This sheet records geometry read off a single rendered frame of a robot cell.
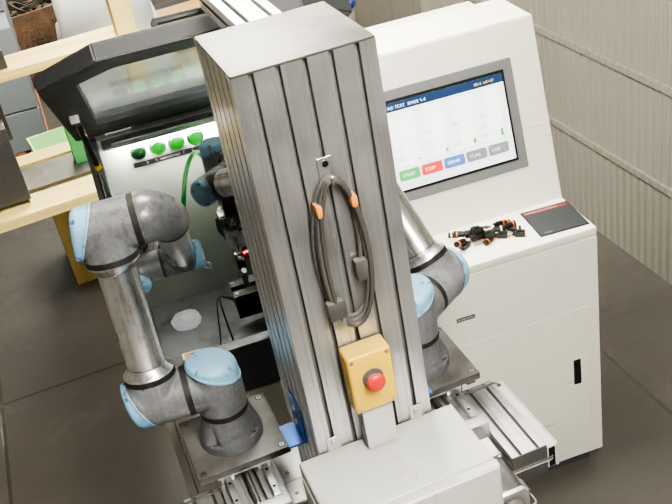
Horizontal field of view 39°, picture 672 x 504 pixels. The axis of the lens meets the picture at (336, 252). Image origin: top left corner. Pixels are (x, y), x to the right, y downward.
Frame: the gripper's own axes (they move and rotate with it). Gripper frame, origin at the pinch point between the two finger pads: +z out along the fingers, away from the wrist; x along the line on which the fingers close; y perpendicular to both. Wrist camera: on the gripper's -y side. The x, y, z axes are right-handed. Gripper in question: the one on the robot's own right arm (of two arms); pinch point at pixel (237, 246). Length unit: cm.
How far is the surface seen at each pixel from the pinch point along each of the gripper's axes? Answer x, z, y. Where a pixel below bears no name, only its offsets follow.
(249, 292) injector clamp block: 0.0, 16.6, 0.2
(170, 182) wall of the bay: -13.0, -10.7, -32.3
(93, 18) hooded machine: -23, 3, -297
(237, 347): -8.8, 19.7, 21.4
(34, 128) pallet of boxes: -82, 85, -379
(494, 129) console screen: 86, -10, -6
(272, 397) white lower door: -2.8, 40.7, 21.7
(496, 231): 77, 15, 11
